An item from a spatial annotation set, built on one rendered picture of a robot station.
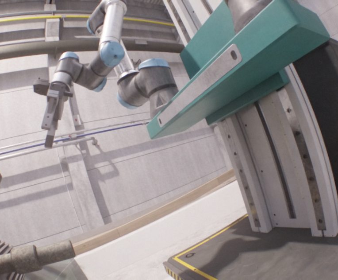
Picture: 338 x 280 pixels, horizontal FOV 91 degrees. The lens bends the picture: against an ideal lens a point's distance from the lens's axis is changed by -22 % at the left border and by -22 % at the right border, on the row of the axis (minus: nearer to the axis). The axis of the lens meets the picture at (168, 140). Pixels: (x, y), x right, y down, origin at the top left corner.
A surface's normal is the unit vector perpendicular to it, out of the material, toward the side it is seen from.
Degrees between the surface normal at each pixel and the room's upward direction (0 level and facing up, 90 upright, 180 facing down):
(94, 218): 90
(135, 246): 90
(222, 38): 90
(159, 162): 90
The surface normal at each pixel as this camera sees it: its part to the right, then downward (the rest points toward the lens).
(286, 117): -0.86, 0.25
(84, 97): 0.53, -0.29
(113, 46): 0.70, -0.33
